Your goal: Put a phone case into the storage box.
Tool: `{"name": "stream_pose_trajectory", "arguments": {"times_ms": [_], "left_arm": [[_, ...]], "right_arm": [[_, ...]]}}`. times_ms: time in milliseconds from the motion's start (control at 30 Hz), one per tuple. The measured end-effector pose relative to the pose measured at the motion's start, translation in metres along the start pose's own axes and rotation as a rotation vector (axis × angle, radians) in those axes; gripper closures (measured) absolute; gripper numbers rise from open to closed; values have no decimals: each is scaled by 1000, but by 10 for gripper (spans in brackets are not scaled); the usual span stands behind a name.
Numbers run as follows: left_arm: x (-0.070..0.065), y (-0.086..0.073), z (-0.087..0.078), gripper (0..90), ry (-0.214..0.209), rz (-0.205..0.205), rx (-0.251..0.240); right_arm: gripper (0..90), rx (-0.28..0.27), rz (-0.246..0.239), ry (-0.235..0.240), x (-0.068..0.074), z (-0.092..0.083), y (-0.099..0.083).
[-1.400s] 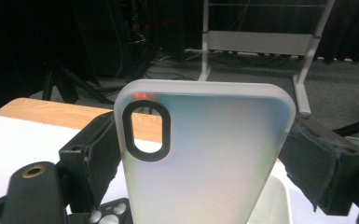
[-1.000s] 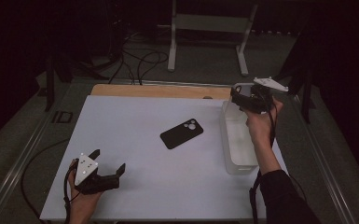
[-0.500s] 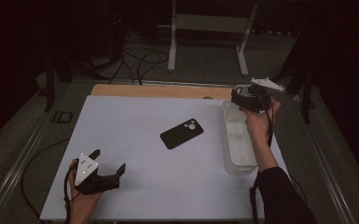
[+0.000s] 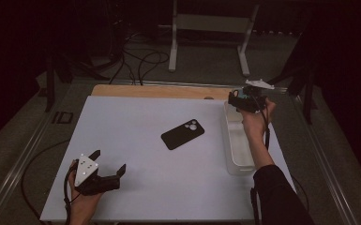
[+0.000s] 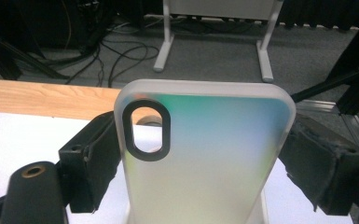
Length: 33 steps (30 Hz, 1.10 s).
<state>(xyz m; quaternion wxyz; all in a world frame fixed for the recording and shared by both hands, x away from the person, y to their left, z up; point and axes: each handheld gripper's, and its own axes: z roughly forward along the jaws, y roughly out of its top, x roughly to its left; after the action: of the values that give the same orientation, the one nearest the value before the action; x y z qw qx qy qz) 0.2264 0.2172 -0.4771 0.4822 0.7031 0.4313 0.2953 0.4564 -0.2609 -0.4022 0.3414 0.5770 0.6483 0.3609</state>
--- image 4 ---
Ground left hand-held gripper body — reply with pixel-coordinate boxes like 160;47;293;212
73;153;122;197

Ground white table mat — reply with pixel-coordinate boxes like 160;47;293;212
39;95;296;223

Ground black floor bracket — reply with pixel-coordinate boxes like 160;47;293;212
51;111;75;126

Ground white metal stand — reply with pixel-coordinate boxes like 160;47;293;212
168;0;261;78

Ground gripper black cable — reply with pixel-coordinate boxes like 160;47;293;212
21;139;77;225
249;93;310;225

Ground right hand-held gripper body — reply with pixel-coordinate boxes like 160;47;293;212
239;78;277;114

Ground white plastic bin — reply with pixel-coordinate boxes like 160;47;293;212
221;100;265;176

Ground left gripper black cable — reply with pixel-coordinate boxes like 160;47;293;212
21;139;77;225

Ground person's right hand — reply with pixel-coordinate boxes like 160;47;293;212
241;97;277;136

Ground person's left hand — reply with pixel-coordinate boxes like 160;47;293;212
68;159;104;217

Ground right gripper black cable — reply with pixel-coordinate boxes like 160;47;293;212
249;93;310;225

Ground black phone case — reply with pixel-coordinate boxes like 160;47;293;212
160;118;206;151

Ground black stand legs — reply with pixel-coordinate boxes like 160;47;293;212
252;62;319;126
44;46;111;113

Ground black floor cable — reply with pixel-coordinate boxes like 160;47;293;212
136;51;171;86
107;31;139;86

